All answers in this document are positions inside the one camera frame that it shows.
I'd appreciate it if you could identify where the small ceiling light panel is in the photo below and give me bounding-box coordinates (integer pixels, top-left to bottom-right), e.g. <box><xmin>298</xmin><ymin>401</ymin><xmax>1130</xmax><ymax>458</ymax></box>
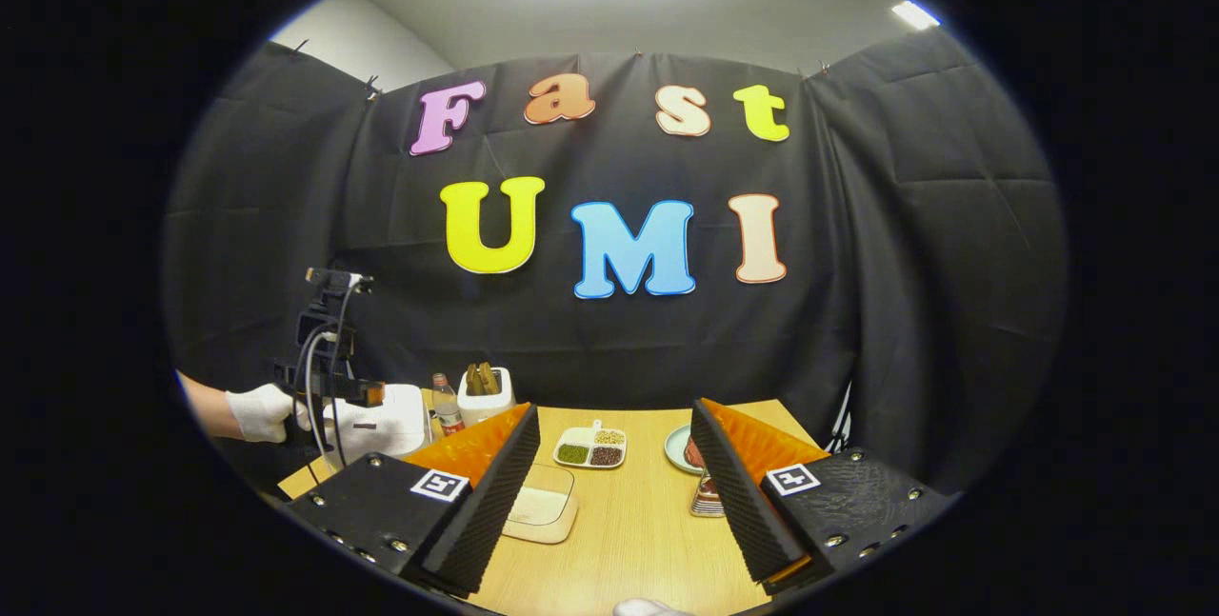
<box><xmin>889</xmin><ymin>0</ymin><xmax>943</xmax><ymax>32</ymax></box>

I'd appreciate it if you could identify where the pale green plate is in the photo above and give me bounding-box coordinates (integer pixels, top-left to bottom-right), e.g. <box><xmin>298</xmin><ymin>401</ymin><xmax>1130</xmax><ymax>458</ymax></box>
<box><xmin>664</xmin><ymin>424</ymin><xmax>707</xmax><ymax>477</ymax></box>

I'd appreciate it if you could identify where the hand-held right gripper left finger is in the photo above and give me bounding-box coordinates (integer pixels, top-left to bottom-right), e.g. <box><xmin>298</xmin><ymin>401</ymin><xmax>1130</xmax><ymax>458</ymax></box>
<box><xmin>286</xmin><ymin>402</ymin><xmax>542</xmax><ymax>598</ymax></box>

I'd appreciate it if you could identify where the white toaster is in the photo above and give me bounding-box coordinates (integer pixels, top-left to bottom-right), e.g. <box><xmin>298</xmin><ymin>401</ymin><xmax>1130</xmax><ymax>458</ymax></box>
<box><xmin>457</xmin><ymin>367</ymin><xmax>517</xmax><ymax>427</ymax></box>

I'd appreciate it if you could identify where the white divided grain dish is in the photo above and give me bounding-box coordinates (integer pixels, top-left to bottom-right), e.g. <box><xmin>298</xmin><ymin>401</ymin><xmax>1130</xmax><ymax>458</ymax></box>
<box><xmin>553</xmin><ymin>421</ymin><xmax>629</xmax><ymax>471</ymax></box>

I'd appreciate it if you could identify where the black backdrop cloth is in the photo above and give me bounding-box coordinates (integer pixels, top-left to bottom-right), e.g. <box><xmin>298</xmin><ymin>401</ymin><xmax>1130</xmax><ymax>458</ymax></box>
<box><xmin>162</xmin><ymin>26</ymin><xmax>1069</xmax><ymax>498</ymax></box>

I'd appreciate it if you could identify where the white rice cooker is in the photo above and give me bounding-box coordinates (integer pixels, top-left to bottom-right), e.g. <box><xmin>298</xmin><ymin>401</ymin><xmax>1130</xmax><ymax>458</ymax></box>
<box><xmin>319</xmin><ymin>384</ymin><xmax>430</xmax><ymax>466</ymax></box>

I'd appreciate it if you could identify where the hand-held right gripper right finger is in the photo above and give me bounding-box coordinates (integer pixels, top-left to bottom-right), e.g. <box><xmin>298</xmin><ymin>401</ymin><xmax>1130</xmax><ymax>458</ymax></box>
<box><xmin>688</xmin><ymin>397</ymin><xmax>953</xmax><ymax>598</ymax></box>

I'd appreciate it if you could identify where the clear box of rice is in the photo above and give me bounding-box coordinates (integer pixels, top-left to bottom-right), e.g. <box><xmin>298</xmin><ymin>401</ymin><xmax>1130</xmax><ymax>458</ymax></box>
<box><xmin>501</xmin><ymin>463</ymin><xmax>580</xmax><ymax>546</ymax></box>

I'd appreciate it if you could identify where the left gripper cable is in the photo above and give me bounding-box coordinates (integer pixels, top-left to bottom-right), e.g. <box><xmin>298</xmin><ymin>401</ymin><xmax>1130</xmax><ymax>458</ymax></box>
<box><xmin>292</xmin><ymin>278</ymin><xmax>359</xmax><ymax>470</ymax></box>

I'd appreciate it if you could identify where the clear plastic bottle red label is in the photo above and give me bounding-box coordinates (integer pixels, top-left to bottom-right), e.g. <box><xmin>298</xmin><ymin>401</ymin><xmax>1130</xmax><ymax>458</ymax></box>
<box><xmin>431</xmin><ymin>372</ymin><xmax>467</xmax><ymax>437</ymax></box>

